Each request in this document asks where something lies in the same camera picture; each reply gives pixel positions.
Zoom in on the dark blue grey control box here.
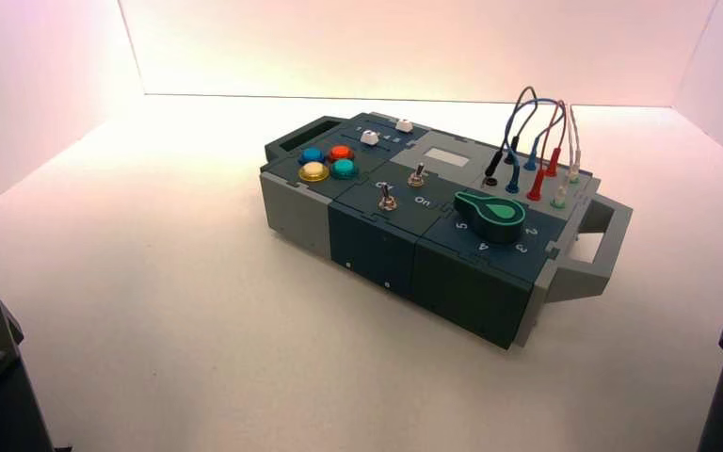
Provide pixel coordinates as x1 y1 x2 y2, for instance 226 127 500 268
259 112 635 350

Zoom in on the teal push button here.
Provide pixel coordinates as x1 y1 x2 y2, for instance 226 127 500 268
329 158 361 182

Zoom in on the yellow push button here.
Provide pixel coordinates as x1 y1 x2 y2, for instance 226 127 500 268
297 161 331 184

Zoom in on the white display window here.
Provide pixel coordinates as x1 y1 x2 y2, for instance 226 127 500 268
422 147 472 169

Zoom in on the green rotary knob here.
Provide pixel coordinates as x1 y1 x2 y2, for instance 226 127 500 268
453 190 527 245

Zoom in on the black banana plug wire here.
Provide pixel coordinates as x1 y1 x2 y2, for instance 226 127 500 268
483 86 539 180

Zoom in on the blue banana plug wire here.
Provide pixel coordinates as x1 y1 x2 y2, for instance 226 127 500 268
505 97 568 195

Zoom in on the red banana plug wire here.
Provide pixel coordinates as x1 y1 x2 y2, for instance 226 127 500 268
525 99 570 202

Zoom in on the white banana plug wire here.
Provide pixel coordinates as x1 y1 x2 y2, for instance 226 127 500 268
551 105 585 210

